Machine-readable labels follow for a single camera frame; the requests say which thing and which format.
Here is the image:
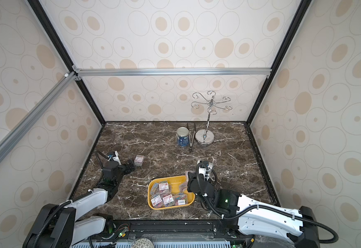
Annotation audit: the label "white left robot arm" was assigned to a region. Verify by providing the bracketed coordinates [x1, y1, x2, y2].
[23, 160, 136, 248]

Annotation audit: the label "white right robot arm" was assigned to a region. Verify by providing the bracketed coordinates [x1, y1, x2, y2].
[186, 166, 339, 248]

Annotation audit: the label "aluminium diagonal frame bar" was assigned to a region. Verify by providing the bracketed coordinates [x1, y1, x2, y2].
[0, 72, 76, 163]

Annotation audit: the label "metal tongs black tips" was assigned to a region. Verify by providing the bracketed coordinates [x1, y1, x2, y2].
[187, 123, 197, 153]

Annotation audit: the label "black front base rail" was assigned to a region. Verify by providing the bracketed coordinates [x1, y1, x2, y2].
[37, 218, 305, 248]

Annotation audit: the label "black corner frame post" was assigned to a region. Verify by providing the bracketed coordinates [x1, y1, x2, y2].
[246, 0, 312, 126]

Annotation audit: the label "blue labelled tin can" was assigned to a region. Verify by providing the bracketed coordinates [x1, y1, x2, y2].
[176, 127, 189, 147]

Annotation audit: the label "yellow plastic storage tray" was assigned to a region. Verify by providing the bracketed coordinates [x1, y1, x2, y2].
[147, 175, 195, 210]

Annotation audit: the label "chrome hook stand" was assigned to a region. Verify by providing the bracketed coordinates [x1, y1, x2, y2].
[191, 91, 233, 146]

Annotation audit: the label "aluminium horizontal frame bar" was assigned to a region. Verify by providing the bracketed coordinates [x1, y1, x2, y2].
[76, 67, 272, 76]

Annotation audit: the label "black left corner post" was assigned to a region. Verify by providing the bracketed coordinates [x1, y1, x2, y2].
[27, 0, 106, 126]

